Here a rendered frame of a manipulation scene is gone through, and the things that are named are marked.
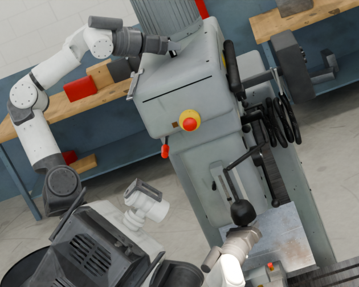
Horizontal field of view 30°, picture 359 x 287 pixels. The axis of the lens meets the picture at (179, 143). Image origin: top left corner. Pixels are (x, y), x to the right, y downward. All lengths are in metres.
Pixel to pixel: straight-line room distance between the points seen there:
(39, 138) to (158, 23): 0.57
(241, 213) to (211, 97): 0.36
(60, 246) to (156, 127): 0.44
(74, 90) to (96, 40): 4.13
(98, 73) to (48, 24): 0.79
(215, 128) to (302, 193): 0.78
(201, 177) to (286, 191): 0.64
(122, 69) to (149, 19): 3.76
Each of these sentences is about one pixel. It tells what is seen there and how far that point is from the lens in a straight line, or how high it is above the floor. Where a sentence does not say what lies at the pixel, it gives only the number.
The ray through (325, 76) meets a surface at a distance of 5.98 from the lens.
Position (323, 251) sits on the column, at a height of 0.80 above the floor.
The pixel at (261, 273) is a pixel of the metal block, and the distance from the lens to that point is 2.40.
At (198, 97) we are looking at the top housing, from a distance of 1.87.
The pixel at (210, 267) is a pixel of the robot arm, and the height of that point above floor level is 1.28.
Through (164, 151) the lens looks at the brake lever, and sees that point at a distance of 1.89.
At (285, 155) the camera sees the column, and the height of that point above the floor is 1.27.
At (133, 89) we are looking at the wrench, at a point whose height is 1.90.
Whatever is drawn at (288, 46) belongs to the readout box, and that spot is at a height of 1.72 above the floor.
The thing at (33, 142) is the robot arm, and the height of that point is 1.88.
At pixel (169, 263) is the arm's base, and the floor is 1.46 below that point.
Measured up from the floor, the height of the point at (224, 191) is 1.46.
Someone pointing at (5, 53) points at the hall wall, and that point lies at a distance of 6.68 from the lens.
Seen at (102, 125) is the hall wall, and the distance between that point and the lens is 6.73.
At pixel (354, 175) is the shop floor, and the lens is 4.92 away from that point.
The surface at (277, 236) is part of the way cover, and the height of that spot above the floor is 0.97.
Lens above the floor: 2.41
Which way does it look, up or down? 22 degrees down
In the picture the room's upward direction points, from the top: 24 degrees counter-clockwise
